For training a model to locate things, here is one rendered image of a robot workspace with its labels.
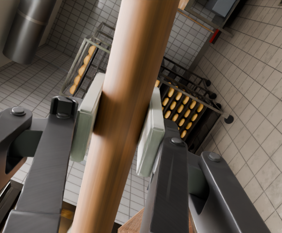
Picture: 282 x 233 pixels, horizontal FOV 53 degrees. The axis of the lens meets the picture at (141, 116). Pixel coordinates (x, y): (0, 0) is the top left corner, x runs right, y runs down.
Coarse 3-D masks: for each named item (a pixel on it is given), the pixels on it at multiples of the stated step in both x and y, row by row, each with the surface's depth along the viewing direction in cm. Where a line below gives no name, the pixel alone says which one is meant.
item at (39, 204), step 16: (64, 96) 13; (64, 112) 13; (48, 128) 12; (64, 128) 12; (48, 144) 11; (64, 144) 11; (32, 160) 10; (48, 160) 10; (64, 160) 10; (32, 176) 9; (48, 176) 9; (64, 176) 9; (32, 192) 8; (48, 192) 8; (16, 208) 8; (32, 208) 8; (48, 208) 8; (16, 224) 6; (32, 224) 7; (48, 224) 7
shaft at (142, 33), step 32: (128, 0) 14; (160, 0) 14; (128, 32) 14; (160, 32) 14; (128, 64) 15; (160, 64) 16; (128, 96) 16; (96, 128) 17; (128, 128) 16; (96, 160) 18; (128, 160) 18; (96, 192) 18; (96, 224) 19
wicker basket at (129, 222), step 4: (140, 212) 207; (136, 216) 209; (140, 216) 210; (128, 220) 212; (132, 220) 211; (136, 220) 211; (124, 224) 212; (128, 224) 212; (132, 224) 212; (136, 224) 213; (140, 224) 213; (120, 228) 213; (124, 228) 214; (128, 228) 214; (132, 228) 214; (120, 232) 212; (124, 232) 214; (128, 232) 214; (132, 232) 215; (136, 232) 216
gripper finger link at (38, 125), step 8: (80, 104) 16; (32, 120) 13; (40, 120) 13; (32, 128) 12; (40, 128) 12; (24, 136) 12; (32, 136) 12; (40, 136) 12; (16, 144) 12; (24, 144) 12; (32, 144) 12; (8, 152) 12; (16, 152) 12; (24, 152) 12; (32, 152) 13
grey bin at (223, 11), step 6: (210, 0) 446; (216, 0) 413; (222, 0) 410; (228, 0) 410; (234, 0) 410; (210, 6) 429; (216, 6) 413; (222, 6) 413; (228, 6) 413; (216, 12) 418; (222, 12) 416
